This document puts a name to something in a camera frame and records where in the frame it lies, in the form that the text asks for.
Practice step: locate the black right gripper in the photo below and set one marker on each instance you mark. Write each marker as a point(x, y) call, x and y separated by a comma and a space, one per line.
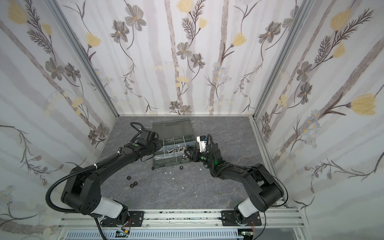
point(193, 154)

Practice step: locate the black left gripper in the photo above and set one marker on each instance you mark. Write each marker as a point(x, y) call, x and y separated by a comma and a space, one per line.
point(158, 146)

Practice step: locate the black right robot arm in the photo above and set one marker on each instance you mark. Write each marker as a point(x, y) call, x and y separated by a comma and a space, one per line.
point(262, 188)

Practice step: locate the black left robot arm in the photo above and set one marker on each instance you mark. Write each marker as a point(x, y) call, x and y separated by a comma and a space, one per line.
point(82, 191)

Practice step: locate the green compartment organizer box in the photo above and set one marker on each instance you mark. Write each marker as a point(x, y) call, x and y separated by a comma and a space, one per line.
point(176, 136)

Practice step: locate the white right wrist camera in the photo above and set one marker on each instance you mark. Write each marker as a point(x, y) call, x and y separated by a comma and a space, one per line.
point(202, 143)

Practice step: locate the white cable duct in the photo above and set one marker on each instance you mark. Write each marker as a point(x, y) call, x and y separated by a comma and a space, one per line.
point(189, 234)

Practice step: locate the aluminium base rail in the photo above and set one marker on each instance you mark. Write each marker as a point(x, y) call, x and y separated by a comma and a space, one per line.
point(274, 218)

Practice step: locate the aluminium corner frame post left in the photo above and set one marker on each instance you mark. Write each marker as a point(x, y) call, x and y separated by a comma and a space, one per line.
point(81, 53)

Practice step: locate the aluminium corner frame post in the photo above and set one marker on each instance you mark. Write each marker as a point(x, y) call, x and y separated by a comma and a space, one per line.
point(287, 47)
point(81, 53)

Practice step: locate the aluminium corner frame post right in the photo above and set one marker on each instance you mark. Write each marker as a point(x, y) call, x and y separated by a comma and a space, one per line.
point(287, 47)

